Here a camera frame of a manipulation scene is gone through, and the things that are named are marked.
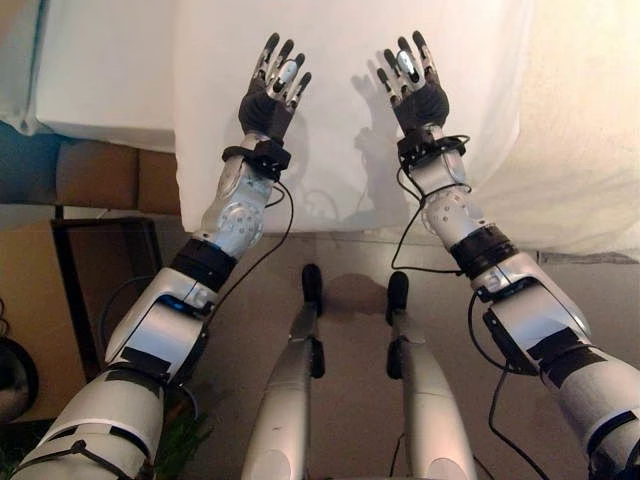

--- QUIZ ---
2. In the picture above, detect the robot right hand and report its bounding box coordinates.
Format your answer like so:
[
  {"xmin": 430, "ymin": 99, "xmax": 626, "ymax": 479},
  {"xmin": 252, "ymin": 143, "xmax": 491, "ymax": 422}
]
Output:
[{"xmin": 374, "ymin": 29, "xmax": 451, "ymax": 137}]

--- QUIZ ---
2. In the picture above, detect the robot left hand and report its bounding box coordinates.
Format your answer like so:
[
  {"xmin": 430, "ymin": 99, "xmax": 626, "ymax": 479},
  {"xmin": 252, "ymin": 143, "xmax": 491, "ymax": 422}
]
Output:
[{"xmin": 238, "ymin": 32, "xmax": 314, "ymax": 147}]

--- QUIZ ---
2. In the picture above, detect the white duvet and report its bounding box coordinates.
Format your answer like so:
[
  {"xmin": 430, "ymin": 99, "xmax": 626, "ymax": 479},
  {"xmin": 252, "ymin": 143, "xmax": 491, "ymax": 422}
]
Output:
[{"xmin": 171, "ymin": 0, "xmax": 640, "ymax": 257}]

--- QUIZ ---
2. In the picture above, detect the white mattress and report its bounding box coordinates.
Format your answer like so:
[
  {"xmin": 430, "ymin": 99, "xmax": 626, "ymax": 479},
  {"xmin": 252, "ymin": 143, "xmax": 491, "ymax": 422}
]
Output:
[{"xmin": 35, "ymin": 0, "xmax": 177, "ymax": 137}]

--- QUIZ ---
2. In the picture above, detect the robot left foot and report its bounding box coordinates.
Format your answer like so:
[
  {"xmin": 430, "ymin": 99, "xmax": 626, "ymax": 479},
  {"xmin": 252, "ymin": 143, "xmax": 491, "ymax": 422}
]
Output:
[{"xmin": 300, "ymin": 263, "xmax": 324, "ymax": 317}]

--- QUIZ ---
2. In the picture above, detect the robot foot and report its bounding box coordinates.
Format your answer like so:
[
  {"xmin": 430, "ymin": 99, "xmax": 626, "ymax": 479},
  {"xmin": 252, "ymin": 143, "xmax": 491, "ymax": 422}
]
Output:
[
  {"xmin": 300, "ymin": 263, "xmax": 324, "ymax": 317},
  {"xmin": 385, "ymin": 270, "xmax": 410, "ymax": 321}
]

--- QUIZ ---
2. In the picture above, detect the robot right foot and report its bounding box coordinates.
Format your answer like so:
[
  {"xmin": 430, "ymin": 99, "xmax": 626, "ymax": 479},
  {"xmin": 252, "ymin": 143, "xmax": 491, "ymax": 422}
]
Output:
[{"xmin": 385, "ymin": 270, "xmax": 410, "ymax": 321}]

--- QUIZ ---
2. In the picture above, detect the black framed side table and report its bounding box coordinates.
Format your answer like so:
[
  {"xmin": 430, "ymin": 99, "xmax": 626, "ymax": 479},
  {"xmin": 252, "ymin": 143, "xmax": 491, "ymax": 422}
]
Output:
[{"xmin": 49, "ymin": 215, "xmax": 165, "ymax": 384}]

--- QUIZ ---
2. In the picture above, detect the blue grey curtain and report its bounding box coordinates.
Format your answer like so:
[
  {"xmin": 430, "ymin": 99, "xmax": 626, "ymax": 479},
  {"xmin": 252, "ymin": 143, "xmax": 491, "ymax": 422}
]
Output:
[{"xmin": 0, "ymin": 0, "xmax": 49, "ymax": 137}]

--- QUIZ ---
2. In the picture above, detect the robot left leg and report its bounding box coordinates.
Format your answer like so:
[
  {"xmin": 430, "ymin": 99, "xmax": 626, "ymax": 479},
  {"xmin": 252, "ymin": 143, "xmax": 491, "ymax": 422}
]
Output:
[{"xmin": 239, "ymin": 298, "xmax": 326, "ymax": 480}]

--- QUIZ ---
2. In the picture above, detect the robot leg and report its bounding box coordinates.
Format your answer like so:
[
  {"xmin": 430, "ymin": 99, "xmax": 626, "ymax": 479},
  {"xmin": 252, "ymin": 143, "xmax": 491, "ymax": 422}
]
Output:
[
  {"xmin": 385, "ymin": 305, "xmax": 479, "ymax": 480},
  {"xmin": 239, "ymin": 298, "xmax": 326, "ymax": 480}
]

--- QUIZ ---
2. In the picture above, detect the robot right leg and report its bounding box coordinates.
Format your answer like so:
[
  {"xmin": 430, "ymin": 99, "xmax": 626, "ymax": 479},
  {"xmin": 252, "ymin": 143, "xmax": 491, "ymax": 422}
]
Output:
[{"xmin": 385, "ymin": 305, "xmax": 479, "ymax": 480}]

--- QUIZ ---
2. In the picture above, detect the green plant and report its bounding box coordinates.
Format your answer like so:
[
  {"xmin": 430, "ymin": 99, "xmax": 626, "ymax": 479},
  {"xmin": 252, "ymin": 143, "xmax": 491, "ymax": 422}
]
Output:
[{"xmin": 152, "ymin": 399, "xmax": 214, "ymax": 480}]

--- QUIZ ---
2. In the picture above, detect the black round object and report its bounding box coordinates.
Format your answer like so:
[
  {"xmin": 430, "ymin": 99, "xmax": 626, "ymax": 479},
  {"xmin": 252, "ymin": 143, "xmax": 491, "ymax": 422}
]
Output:
[{"xmin": 0, "ymin": 299, "xmax": 41, "ymax": 424}]

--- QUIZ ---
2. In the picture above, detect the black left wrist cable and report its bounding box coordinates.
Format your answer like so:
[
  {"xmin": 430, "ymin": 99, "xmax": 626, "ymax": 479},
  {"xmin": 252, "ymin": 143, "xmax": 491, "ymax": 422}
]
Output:
[{"xmin": 199, "ymin": 177, "xmax": 296, "ymax": 324}]

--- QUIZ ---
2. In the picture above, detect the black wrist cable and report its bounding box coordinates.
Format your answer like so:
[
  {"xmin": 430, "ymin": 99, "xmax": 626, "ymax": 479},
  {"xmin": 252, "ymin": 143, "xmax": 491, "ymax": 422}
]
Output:
[
  {"xmin": 199, "ymin": 177, "xmax": 296, "ymax": 324},
  {"xmin": 389, "ymin": 133, "xmax": 474, "ymax": 276}
]

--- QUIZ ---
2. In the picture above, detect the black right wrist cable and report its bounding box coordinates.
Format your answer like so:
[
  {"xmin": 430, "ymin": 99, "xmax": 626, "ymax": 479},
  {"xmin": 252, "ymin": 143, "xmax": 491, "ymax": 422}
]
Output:
[{"xmin": 389, "ymin": 133, "xmax": 474, "ymax": 276}]

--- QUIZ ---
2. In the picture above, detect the brown bed frame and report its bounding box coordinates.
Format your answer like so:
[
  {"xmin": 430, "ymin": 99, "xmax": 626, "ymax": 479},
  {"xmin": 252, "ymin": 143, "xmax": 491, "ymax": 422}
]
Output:
[{"xmin": 0, "ymin": 137, "xmax": 182, "ymax": 217}]

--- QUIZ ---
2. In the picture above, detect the black left elbow cable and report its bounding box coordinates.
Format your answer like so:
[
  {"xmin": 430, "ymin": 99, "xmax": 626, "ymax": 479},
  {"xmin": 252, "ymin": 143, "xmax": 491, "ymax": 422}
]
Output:
[{"xmin": 96, "ymin": 274, "xmax": 161, "ymax": 354}]

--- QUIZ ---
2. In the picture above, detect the black elbow cable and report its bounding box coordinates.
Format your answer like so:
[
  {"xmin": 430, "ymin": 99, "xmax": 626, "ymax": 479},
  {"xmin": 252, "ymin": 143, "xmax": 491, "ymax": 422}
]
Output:
[
  {"xmin": 96, "ymin": 274, "xmax": 161, "ymax": 354},
  {"xmin": 466, "ymin": 292, "xmax": 554, "ymax": 480}
]

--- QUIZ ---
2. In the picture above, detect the black right elbow cable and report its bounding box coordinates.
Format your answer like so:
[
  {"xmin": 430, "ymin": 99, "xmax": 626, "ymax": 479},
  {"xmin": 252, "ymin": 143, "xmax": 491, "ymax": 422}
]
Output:
[{"xmin": 466, "ymin": 292, "xmax": 554, "ymax": 480}]

